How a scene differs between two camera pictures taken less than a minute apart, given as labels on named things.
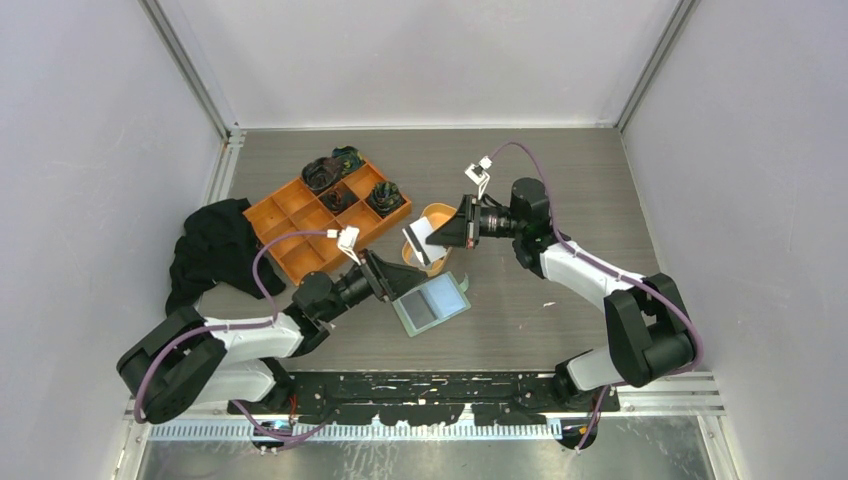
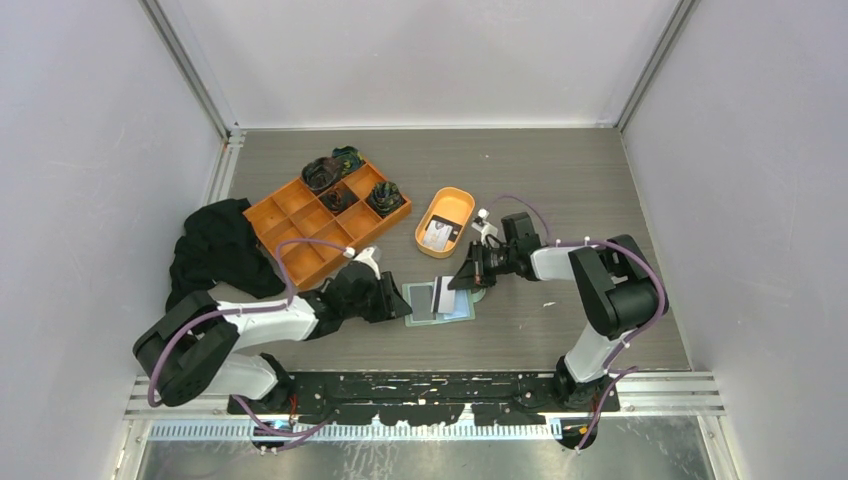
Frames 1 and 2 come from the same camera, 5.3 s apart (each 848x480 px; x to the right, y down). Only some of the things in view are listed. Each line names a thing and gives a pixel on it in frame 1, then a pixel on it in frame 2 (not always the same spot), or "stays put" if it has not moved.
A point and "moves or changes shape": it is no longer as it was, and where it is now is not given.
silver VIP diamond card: [416, 234] → [443, 299]
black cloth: [218, 246] stays put
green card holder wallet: [432, 303] moves or changes shape
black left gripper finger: [392, 279] → [392, 303]
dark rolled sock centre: [338, 200] stays put
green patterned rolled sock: [386, 198] stays put
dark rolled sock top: [350, 156] stays put
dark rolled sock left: [321, 174] stays put
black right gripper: [460, 230] → [467, 277]
